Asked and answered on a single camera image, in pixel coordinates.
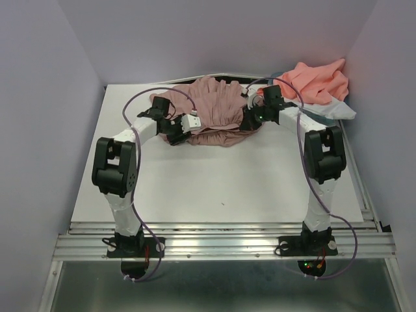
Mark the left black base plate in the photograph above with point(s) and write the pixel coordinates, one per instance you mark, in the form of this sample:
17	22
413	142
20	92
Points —
138	263

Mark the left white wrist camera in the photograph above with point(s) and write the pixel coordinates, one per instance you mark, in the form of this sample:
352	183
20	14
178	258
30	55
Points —
190	123

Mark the dusty pink skirt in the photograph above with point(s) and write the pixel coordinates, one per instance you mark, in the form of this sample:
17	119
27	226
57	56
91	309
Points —
219	106

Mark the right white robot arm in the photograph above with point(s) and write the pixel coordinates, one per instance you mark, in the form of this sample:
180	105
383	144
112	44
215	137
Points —
322	157

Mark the aluminium rail frame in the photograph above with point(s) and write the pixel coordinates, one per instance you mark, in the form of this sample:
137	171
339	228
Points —
229	267

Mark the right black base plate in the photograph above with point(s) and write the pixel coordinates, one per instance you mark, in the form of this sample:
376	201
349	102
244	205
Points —
312	255

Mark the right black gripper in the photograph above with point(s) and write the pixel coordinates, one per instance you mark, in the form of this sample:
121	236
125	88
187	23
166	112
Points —
247	121

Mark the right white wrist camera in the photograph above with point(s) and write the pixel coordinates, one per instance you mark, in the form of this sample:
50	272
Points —
252	97

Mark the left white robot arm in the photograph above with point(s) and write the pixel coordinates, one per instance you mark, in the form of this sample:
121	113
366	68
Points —
117	163

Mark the coral orange skirt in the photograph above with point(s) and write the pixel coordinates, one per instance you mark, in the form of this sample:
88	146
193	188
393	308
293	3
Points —
318	85

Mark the white light blue cloth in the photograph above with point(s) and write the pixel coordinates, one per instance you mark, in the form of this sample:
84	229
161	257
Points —
334	110

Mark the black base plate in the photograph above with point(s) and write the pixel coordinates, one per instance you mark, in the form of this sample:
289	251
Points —
312	255
138	263

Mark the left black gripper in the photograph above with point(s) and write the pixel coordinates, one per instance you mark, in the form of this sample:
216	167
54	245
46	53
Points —
180	138

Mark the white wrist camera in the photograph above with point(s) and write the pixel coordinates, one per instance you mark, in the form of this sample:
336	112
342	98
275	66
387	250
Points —
252	97
190	123

